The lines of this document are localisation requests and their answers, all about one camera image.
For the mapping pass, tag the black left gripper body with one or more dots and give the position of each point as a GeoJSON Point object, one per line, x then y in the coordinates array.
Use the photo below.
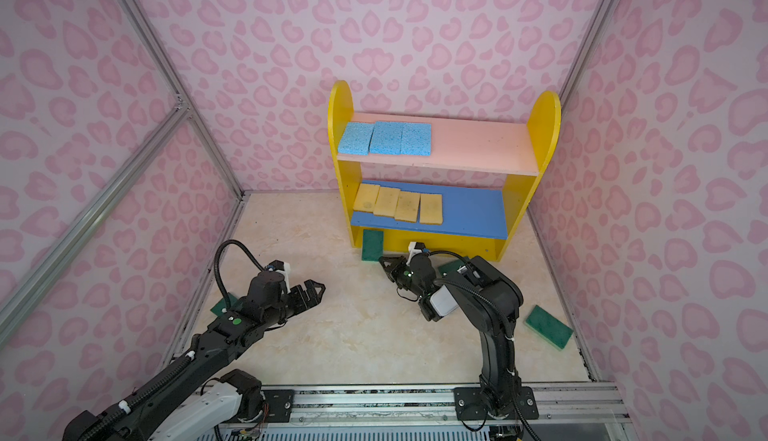
{"type": "Point", "coordinates": [290, 301]}

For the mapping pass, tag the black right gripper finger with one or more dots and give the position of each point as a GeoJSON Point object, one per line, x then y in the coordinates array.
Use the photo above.
{"type": "Point", "coordinates": [398, 267]}
{"type": "Point", "coordinates": [388, 265]}

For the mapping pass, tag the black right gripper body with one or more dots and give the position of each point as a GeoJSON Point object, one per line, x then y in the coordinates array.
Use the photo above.
{"type": "Point", "coordinates": [407, 280]}

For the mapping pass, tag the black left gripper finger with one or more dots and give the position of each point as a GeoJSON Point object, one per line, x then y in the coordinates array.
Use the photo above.
{"type": "Point", "coordinates": [314, 292]}
{"type": "Point", "coordinates": [301, 311]}

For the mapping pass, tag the green scouring pad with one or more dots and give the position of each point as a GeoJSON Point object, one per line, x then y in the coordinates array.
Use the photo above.
{"type": "Point", "coordinates": [548, 327]}
{"type": "Point", "coordinates": [372, 245]}
{"type": "Point", "coordinates": [223, 305]}
{"type": "Point", "coordinates": [450, 267]}

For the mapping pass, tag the yellow sponge floor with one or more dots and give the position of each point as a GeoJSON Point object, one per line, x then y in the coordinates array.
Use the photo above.
{"type": "Point", "coordinates": [431, 209]}
{"type": "Point", "coordinates": [407, 208]}

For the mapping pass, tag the yellow sponge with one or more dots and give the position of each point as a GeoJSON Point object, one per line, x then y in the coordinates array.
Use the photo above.
{"type": "Point", "coordinates": [386, 202]}

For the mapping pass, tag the yellow sponge shelf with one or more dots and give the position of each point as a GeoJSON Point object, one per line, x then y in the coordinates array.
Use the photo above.
{"type": "Point", "coordinates": [366, 198]}

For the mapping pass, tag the blue sponge floor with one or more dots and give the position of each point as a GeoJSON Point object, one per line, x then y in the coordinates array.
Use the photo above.
{"type": "Point", "coordinates": [416, 139]}
{"type": "Point", "coordinates": [386, 138]}

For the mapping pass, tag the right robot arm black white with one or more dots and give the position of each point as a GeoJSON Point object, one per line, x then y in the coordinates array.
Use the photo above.
{"type": "Point", "coordinates": [442, 282]}

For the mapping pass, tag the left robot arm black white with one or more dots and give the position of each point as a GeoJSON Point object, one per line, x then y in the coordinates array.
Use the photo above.
{"type": "Point", "coordinates": [268, 303]}

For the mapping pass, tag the yellow wooden shelf unit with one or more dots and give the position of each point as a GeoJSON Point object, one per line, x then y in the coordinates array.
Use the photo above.
{"type": "Point", "coordinates": [486, 173]}

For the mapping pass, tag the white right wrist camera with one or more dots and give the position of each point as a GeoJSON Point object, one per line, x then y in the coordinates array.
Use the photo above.
{"type": "Point", "coordinates": [416, 249]}

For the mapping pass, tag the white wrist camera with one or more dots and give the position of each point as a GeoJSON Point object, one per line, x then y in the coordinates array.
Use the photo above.
{"type": "Point", "coordinates": [416, 249]}
{"type": "Point", "coordinates": [284, 269]}

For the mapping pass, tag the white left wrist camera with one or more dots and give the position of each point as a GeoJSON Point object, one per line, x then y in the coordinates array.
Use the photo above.
{"type": "Point", "coordinates": [284, 269]}

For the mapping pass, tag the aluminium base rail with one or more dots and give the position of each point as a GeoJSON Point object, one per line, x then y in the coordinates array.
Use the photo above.
{"type": "Point", "coordinates": [550, 411]}

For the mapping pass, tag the aluminium frame profile left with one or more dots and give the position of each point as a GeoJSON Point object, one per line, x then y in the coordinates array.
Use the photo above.
{"type": "Point", "coordinates": [90, 93]}

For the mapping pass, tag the aluminium frame profile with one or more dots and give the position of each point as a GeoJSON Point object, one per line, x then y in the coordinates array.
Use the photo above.
{"type": "Point", "coordinates": [595, 29]}
{"type": "Point", "coordinates": [90, 93]}

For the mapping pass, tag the aluminium frame profile right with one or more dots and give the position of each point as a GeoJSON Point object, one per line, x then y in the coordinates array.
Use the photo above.
{"type": "Point", "coordinates": [595, 29]}

